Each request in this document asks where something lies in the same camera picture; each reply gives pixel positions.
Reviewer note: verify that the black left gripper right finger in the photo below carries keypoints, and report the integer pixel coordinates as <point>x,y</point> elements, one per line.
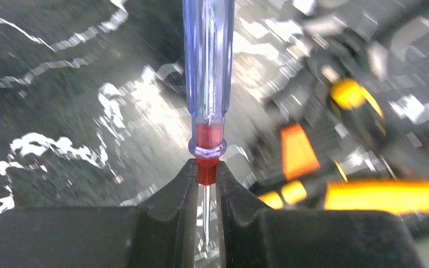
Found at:
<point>255,235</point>

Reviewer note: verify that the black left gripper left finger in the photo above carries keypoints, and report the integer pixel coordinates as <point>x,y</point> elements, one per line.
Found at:
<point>158,232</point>

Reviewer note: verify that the orange utility knife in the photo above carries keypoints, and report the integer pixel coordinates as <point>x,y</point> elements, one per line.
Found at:
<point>399,197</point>

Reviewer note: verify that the blue red handle screwdriver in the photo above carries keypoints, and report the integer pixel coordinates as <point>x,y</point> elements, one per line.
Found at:
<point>208,39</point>

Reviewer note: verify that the black hex key set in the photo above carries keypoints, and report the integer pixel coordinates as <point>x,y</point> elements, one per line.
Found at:
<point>304,139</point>

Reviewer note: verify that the black yellow handle screwdriver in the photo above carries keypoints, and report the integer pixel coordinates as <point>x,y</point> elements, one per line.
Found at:
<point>360,114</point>

